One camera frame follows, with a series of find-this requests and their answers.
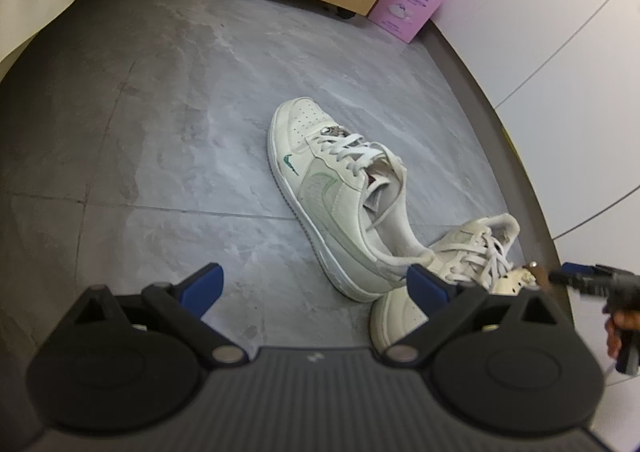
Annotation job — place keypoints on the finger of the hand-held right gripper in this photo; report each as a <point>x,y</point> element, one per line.
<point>575,278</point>

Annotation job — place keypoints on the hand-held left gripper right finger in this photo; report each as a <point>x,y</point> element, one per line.
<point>426,286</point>

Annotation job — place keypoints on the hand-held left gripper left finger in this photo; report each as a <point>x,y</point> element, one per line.
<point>204,286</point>

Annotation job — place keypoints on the white sneaker with charm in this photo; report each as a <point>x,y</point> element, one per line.
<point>460,252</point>

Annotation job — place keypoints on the white sneaker with green logo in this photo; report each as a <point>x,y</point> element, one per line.
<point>325,192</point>

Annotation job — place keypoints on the person's right hand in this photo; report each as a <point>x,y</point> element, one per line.
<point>627,327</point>

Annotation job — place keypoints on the white wardrobe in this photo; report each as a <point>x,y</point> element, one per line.
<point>550,57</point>

